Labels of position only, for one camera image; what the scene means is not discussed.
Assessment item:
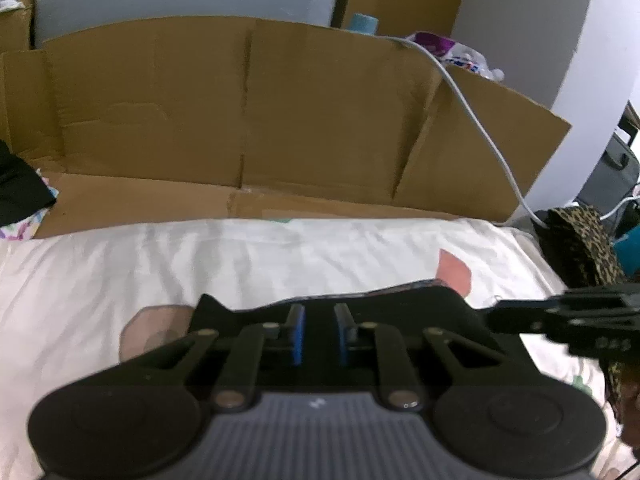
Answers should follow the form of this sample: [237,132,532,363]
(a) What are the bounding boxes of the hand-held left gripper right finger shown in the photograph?
[334,304,546,411]

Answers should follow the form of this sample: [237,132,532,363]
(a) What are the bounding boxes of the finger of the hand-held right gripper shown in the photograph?
[545,317,640,358]
[484,284,640,333]

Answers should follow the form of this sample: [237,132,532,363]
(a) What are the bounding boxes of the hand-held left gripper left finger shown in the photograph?
[70,304,306,411]

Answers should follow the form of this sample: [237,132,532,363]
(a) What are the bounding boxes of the black bear-print shorts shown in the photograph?
[187,280,551,392]

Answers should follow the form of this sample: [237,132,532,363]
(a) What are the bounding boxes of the blue patterned blanket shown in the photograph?
[612,225,640,277]

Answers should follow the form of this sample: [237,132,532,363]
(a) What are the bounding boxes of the leopard print cloth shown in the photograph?
[532,205,640,441]

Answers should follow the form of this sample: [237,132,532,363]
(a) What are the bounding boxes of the cream bear-print bed sheet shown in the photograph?
[0,217,640,480]

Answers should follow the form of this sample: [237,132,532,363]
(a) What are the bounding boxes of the grey bag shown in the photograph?
[575,130,640,211]

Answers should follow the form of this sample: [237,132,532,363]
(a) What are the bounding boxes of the flat cardboard sheet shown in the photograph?
[0,15,573,238]

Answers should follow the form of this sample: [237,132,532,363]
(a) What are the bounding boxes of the purple detergent bag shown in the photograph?
[405,31,506,82]

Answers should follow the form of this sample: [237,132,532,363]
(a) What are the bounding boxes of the white floral cloth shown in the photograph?
[0,205,52,241]

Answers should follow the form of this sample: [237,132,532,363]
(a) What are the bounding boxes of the black cloth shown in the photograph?
[0,140,58,228]

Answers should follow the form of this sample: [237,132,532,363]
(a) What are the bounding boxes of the white cable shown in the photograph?
[377,35,640,227]

